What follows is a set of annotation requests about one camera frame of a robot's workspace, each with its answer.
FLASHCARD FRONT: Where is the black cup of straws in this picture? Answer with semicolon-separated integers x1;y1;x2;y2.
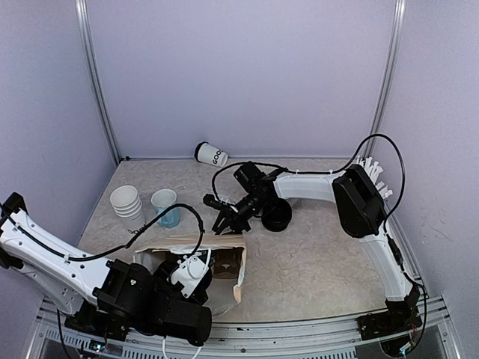
355;156;393;200

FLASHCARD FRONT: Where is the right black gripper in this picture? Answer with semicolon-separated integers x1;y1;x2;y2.
213;191;270;239

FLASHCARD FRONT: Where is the black lid stack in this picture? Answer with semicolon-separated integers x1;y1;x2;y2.
261;199;293;232

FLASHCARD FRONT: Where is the blue ceramic mug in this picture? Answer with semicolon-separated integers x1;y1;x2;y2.
150;188;180;228

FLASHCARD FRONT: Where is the right aluminium frame post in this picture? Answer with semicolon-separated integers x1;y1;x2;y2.
370;0;407;135

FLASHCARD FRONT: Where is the white paper coffee cup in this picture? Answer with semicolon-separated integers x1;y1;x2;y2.
198;143;228;168

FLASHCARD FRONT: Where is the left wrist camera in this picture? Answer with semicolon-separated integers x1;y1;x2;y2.
169;255;210;298

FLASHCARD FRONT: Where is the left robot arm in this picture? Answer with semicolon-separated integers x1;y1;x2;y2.
1;192;212;347

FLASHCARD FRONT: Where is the aluminium frame post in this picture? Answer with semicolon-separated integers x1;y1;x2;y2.
75;0;122;166
370;0;407;135

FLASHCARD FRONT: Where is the left aluminium frame post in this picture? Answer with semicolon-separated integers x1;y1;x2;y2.
75;0;122;166

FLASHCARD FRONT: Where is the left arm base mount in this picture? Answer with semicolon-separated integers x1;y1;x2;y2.
64;301;129;341

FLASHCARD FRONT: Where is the cardboard cup carrier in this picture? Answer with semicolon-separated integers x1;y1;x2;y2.
212;248;242;280

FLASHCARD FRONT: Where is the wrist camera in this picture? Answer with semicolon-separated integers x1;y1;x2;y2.
169;255;210;298
203;194;233;211

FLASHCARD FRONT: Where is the white paper cup stack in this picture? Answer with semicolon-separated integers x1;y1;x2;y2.
109;185;145;233

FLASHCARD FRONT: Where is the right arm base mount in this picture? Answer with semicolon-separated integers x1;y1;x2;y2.
357;301;423;340

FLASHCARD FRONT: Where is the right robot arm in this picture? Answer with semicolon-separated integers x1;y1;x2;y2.
203;162;420;332

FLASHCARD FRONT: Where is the brown paper bag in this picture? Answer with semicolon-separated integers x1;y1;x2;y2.
134;234;246;318

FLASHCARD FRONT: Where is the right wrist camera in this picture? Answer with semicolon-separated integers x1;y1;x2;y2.
203;194;233;211

